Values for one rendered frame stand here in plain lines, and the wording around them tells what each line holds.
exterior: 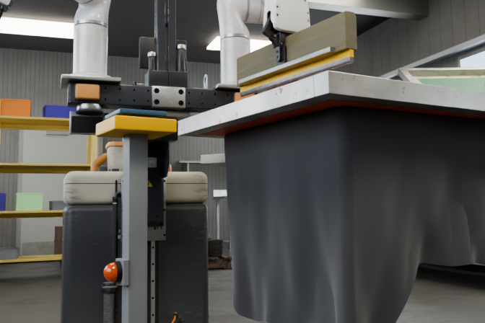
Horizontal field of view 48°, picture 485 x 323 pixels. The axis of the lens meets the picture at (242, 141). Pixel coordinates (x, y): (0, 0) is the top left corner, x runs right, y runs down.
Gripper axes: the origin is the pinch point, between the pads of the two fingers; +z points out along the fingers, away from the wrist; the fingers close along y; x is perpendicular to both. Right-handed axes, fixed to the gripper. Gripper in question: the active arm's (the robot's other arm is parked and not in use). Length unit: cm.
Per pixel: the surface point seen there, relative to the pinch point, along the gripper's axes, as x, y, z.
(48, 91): -857, -121, -154
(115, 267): -10, 35, 44
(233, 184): -16.6, 4.8, 27.6
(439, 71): -113, -190, -41
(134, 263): -9, 32, 43
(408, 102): 29.8, -4.3, 14.4
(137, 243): -9, 31, 39
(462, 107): 29.9, -18.6, 14.3
